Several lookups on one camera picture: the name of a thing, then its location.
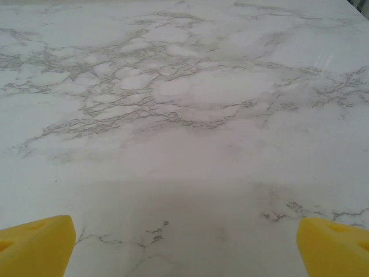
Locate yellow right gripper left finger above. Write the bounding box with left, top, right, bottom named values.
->
left=0, top=215, right=77, bottom=277

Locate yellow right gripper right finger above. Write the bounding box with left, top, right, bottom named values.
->
left=298, top=218, right=369, bottom=277

